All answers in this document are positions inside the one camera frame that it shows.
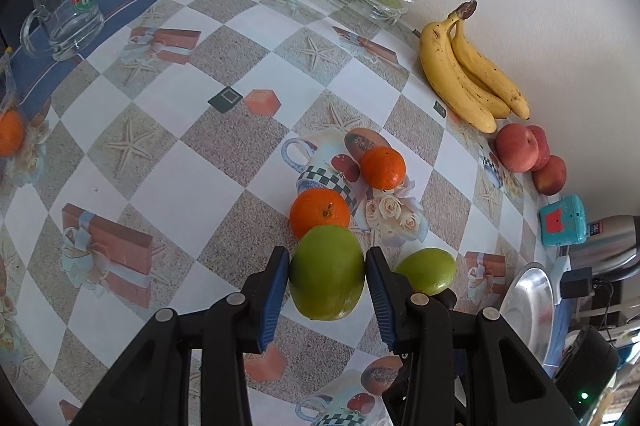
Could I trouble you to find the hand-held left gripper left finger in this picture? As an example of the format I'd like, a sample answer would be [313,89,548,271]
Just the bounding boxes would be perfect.
[72,246,292,426]

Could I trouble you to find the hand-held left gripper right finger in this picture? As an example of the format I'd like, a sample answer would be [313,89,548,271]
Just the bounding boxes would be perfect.
[365,246,583,426]

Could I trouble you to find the small green mango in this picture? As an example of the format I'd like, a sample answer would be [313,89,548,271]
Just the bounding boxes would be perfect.
[395,248,457,297]

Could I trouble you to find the large green mango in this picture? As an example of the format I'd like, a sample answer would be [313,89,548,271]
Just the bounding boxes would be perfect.
[289,226,367,322]

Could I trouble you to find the round metal plate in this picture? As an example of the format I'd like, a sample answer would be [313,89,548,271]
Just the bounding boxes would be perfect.
[500,262,557,364]

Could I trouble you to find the large orange with stem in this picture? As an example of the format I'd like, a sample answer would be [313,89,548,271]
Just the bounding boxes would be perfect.
[290,187,351,241]

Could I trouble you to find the blue striped cloth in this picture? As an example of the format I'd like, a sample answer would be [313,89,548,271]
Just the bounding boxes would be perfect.
[545,301,571,367]

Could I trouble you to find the black power adapter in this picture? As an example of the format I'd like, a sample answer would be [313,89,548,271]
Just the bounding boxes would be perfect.
[560,268,593,299]

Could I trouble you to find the white power strip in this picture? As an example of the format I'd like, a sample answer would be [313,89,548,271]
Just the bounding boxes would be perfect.
[547,256,573,307]

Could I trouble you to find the stainless steel thermos kettle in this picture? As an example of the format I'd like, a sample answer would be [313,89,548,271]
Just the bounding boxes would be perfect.
[570,215,640,279]

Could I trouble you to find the small orange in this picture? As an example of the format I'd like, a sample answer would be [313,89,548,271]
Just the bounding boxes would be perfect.
[360,146,407,190]

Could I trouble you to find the blue toy box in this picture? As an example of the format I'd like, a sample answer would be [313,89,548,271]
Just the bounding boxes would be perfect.
[539,195,587,248]

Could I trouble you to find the large red apple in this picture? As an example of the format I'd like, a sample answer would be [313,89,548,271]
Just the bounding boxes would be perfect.
[495,123,540,173]

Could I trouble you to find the checkered printed tablecloth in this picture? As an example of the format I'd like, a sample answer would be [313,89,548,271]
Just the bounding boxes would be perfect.
[0,0,566,426]

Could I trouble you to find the glass mug with round logo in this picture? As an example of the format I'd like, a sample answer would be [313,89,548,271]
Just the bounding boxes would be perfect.
[19,0,106,62]

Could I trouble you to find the black cable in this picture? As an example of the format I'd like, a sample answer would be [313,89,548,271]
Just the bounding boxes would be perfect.
[592,278,621,332]

